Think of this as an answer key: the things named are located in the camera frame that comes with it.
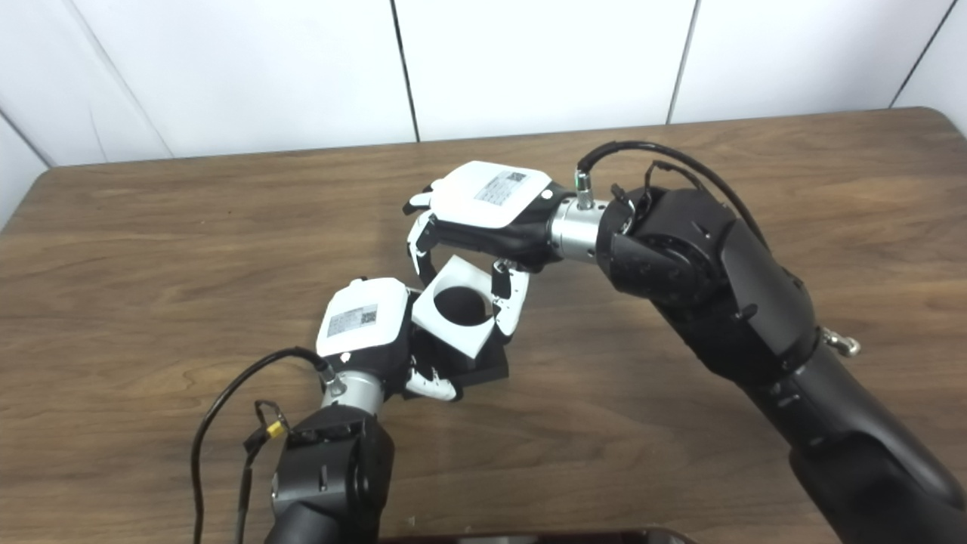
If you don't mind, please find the thick black left wrist cable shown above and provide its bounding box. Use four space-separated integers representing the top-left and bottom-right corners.
190 347 335 544

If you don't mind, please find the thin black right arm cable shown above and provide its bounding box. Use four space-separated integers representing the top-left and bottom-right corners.
644 159 709 199

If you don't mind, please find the white square piece with hole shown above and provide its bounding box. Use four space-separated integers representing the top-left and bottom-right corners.
410 255 505 360

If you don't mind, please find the black peg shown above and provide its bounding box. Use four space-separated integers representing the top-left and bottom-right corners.
404 286 511 394

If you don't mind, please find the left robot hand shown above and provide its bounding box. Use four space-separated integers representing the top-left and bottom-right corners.
315 277 463 403

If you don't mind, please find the thick black wrist cable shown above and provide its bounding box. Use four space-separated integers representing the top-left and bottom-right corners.
190 347 335 544
576 141 769 247

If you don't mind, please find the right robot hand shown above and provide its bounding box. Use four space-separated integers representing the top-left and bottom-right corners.
403 160 575 345

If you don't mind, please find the thin left cable yellow connector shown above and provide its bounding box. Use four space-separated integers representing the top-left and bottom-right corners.
238 400 292 544

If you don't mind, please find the thick black right wrist cable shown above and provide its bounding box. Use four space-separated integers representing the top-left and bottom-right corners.
576 141 769 247

